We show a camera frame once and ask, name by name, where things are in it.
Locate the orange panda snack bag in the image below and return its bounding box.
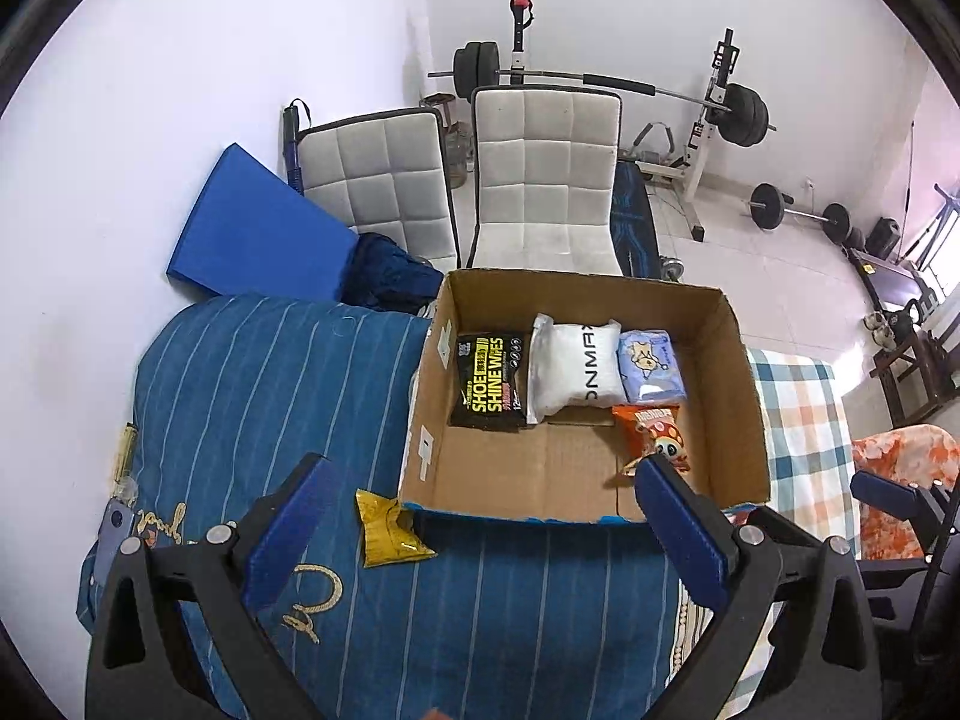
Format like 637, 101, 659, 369
612, 405, 692, 478

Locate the blue cartoon tissue pack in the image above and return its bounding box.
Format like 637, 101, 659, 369
617, 330, 686, 408

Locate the white wipes pack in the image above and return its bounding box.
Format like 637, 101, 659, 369
527, 314, 626, 426

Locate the black shoe shine wipes pack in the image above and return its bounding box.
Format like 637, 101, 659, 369
449, 332, 526, 431

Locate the orange floral blanket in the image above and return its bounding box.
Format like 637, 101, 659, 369
853, 424, 960, 559

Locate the dark wooden chair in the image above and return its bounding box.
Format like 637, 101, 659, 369
871, 304, 958, 427

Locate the blue smartphone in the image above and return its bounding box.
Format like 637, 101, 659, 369
93, 497, 135, 587

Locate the plaid bed sheet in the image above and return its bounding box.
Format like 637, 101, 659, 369
664, 348, 862, 718

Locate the yellow snack packet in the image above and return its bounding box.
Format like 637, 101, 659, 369
355, 489, 436, 569

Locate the dumbbell bar on floor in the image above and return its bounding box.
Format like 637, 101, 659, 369
748, 182, 853, 245

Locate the open cardboard box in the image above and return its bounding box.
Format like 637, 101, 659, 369
397, 270, 771, 523

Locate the black weight bench pad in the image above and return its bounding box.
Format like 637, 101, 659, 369
610, 161, 662, 280

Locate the white weight bench rack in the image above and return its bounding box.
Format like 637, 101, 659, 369
620, 28, 740, 242

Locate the blue foam mat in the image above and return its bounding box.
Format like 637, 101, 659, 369
166, 143, 358, 301

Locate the dark blue crumpled cloth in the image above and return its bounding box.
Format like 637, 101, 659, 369
340, 232, 443, 316

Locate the right white padded chair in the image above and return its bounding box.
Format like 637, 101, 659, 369
467, 85, 622, 277

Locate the white padded chair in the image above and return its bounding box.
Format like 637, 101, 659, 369
467, 85, 622, 277
298, 107, 460, 273

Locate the left white padded chair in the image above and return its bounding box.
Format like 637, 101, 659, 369
298, 107, 460, 273

